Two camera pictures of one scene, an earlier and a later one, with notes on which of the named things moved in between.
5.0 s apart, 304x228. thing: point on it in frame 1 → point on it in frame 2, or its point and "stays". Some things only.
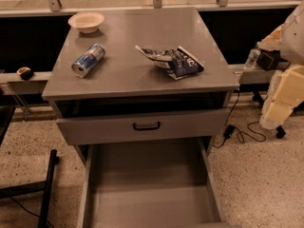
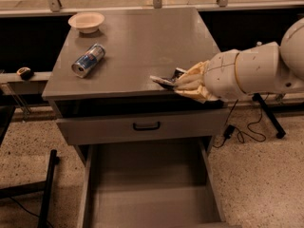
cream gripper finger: (285, 91) → (199, 94)
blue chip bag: (180, 62) → (171, 82)
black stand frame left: (45, 187) stays
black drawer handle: (143, 128) stays
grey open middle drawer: (167, 183) stays
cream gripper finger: (272, 42) → (194, 78)
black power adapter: (229, 131) stays
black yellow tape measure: (25, 72) stays
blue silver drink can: (94, 55) stays
